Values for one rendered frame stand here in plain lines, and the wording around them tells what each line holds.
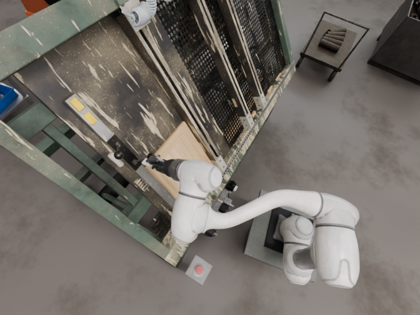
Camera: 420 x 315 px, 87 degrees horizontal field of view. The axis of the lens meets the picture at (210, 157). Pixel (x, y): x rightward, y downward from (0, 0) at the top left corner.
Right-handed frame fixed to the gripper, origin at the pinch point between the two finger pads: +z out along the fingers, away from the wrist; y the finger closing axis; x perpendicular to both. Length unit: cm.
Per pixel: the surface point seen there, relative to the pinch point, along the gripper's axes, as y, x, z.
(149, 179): 13.9, -1.7, 11.6
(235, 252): 157, 12, 27
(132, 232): 25.5, -27.4, 10.7
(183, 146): 19.4, 27.6, 14.0
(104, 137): -17.7, -3.2, 11.7
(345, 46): 135, 364, 3
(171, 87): -13.9, 39.5, 8.4
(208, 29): -23, 85, 9
